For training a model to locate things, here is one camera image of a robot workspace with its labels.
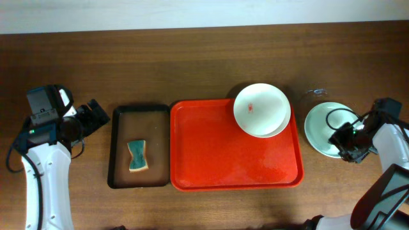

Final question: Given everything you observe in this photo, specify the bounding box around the pale green plate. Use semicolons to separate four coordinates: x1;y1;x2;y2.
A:
304;102;357;158

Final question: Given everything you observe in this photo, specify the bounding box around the green yellow sponge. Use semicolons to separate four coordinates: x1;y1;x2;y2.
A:
127;140;149;173

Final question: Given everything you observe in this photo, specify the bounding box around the white plate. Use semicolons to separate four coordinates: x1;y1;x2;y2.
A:
233;83;291;138

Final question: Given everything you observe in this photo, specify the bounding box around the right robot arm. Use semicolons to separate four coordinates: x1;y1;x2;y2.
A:
301;111;408;229

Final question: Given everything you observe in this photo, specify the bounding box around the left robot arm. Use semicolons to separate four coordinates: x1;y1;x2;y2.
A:
13;100;110;229

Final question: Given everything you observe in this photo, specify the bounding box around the black rectangular tray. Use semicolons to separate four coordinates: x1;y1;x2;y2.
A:
107;104;170;189

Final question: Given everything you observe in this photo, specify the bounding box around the red plastic tray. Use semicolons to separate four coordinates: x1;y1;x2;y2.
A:
170;99;304;192

